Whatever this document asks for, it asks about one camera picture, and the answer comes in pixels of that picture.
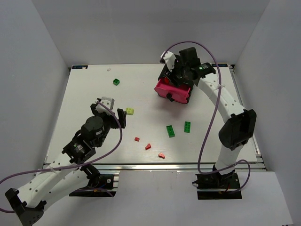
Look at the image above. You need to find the pink drawer with black knob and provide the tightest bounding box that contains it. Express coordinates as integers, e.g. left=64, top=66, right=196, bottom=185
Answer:
left=154, top=87, right=191, bottom=104

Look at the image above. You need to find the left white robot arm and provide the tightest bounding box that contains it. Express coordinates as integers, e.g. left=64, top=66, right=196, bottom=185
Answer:
left=5, top=97, right=127, bottom=226

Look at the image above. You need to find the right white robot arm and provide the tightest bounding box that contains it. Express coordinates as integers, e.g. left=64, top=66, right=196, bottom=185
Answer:
left=155, top=48, right=257, bottom=176

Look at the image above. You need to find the lime green lego brick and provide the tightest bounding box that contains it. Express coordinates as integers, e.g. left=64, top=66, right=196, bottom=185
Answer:
left=126, top=108, right=135, bottom=115

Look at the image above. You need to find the black drawer housing box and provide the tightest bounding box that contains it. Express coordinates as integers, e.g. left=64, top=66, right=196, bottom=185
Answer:
left=156, top=68, right=194, bottom=92

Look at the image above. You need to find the blue label sticker right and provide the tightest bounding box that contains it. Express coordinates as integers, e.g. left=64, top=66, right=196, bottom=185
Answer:
left=211, top=63, right=228, bottom=67

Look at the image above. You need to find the blue label sticker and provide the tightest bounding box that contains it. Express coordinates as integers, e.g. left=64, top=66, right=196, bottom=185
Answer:
left=71, top=65, right=88, bottom=70
left=211, top=63, right=228, bottom=67

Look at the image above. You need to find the small dark green lego cube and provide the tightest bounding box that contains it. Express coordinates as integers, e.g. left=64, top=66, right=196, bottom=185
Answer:
left=113, top=79, right=120, bottom=86

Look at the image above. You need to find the long green lego brick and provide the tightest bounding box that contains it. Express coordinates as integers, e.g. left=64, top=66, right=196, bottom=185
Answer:
left=184, top=121, right=191, bottom=133
left=166, top=125, right=175, bottom=138

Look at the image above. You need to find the blue label sticker left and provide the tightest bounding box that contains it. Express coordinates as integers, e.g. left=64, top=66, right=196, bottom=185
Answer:
left=71, top=65, right=88, bottom=70

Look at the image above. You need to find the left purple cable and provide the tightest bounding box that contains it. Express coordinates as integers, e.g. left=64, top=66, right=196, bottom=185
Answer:
left=0, top=100, right=123, bottom=214

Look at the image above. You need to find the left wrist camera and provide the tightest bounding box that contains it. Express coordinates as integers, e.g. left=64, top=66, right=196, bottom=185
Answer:
left=95, top=97, right=115, bottom=115

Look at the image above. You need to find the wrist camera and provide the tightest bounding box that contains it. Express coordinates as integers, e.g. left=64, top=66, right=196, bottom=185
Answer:
left=160, top=51, right=176, bottom=71
left=95, top=97, right=115, bottom=115

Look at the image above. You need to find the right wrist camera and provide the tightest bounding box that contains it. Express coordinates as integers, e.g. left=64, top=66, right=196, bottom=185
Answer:
left=160, top=51, right=176, bottom=71

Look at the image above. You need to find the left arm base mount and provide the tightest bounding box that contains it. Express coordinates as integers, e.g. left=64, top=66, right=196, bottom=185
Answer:
left=69, top=164, right=117, bottom=198

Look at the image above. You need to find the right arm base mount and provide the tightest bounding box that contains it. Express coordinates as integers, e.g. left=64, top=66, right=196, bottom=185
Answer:
left=192, top=171, right=242, bottom=200

